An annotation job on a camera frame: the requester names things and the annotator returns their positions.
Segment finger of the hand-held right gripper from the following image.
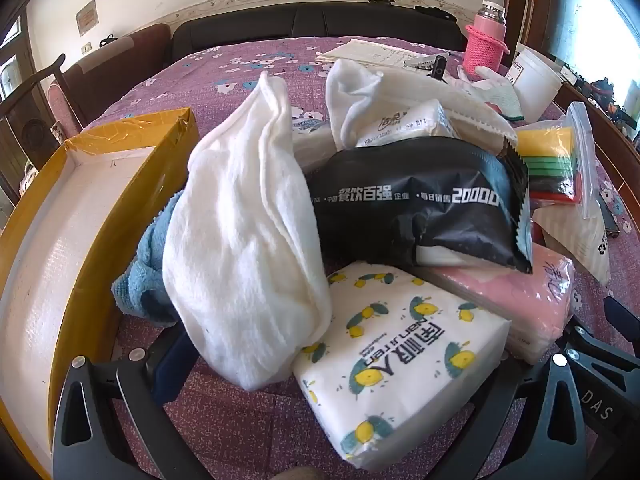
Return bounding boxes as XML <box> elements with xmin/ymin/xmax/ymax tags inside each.
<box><xmin>602</xmin><ymin>294</ymin><xmax>640</xmax><ymax>333</ymax></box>
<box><xmin>564</xmin><ymin>317</ymin><xmax>640</xmax><ymax>368</ymax></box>

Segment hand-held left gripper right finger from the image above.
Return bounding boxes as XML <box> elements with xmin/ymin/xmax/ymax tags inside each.
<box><xmin>462</xmin><ymin>360</ymin><xmax>587</xmax><ymax>480</ymax></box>

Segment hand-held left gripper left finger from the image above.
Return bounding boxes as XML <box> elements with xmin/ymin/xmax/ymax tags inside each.
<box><xmin>52</xmin><ymin>327</ymin><xmax>211</xmax><ymax>480</ymax></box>

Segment pink tissue pack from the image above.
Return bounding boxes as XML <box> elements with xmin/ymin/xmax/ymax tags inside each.
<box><xmin>414</xmin><ymin>242</ymin><xmax>577</xmax><ymax>367</ymax></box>

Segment blue towel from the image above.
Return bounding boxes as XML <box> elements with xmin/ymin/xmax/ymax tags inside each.
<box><xmin>111</xmin><ymin>194</ymin><xmax>192</xmax><ymax>322</ymax></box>

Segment white towel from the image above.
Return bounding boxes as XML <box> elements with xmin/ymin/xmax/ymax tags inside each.
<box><xmin>162</xmin><ymin>72</ymin><xmax>333</xmax><ymax>392</ymax></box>

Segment lemon print tissue pack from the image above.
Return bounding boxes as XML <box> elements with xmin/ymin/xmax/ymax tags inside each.
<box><xmin>292</xmin><ymin>260</ymin><xmax>512</xmax><ymax>474</ymax></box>

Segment yellow cardboard box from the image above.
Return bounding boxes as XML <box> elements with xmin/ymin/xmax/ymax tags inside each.
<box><xmin>0</xmin><ymin>107</ymin><xmax>201</xmax><ymax>480</ymax></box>

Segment black tissue packet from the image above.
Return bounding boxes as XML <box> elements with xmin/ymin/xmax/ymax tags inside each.
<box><xmin>305</xmin><ymin>135</ymin><xmax>534</xmax><ymax>276</ymax></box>

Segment clear plastic bag with cloths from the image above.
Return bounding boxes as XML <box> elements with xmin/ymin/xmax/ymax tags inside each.
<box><xmin>531</xmin><ymin>200</ymin><xmax>612</xmax><ymax>287</ymax></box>

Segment zip bag of colourful sponges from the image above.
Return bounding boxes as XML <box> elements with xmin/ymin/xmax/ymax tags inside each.
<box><xmin>515</xmin><ymin>102</ymin><xmax>599</xmax><ymax>207</ymax></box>

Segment white plastic container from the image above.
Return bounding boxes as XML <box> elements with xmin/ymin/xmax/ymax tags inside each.
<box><xmin>510</xmin><ymin>47</ymin><xmax>564</xmax><ymax>121</ymax></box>

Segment white glove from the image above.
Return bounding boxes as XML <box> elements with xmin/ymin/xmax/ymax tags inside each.
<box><xmin>457</xmin><ymin>65</ymin><xmax>527</xmax><ymax>122</ymax></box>

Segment small tissue pack blue print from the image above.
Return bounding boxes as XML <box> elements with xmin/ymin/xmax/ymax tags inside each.
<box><xmin>291</xmin><ymin>109</ymin><xmax>332</xmax><ymax>137</ymax></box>

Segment purple floral tablecloth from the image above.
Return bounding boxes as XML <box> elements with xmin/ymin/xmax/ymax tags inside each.
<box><xmin>50</xmin><ymin>35</ymin><xmax>640</xmax><ymax>480</ymax></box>

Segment dark wooden chair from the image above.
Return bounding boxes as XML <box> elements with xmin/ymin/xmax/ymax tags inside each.
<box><xmin>0</xmin><ymin>54</ymin><xmax>87</xmax><ymax>181</ymax></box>

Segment white tissue pack red print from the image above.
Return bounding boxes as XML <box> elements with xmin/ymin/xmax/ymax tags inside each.
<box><xmin>355</xmin><ymin>99</ymin><xmax>461</xmax><ymax>149</ymax></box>

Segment brown upholstered chair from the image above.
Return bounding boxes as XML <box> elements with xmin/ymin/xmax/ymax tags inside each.
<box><xmin>62</xmin><ymin>22</ymin><xmax>172</xmax><ymax>127</ymax></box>

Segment pink thermos with knit sleeve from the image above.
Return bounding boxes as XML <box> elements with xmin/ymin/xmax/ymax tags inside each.
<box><xmin>462</xmin><ymin>0</ymin><xmax>511</xmax><ymax>69</ymax></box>

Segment white cloth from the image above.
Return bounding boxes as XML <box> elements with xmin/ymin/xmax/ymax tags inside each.
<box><xmin>325</xmin><ymin>58</ymin><xmax>517</xmax><ymax>152</ymax></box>

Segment wooden glass door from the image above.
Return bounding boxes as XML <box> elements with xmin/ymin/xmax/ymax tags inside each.
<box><xmin>0</xmin><ymin>15</ymin><xmax>37</xmax><ymax>126</ymax></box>

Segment black sofa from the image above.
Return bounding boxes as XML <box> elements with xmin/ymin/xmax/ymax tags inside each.
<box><xmin>172</xmin><ymin>4</ymin><xmax>467</xmax><ymax>54</ymax></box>

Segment stack of papers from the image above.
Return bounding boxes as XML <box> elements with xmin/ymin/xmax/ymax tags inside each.
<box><xmin>316</xmin><ymin>40</ymin><xmax>432</xmax><ymax>67</ymax></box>

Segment wall plaque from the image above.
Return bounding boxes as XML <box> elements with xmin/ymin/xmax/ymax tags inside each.
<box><xmin>76</xmin><ymin>0</ymin><xmax>99</xmax><ymax>37</ymax></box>

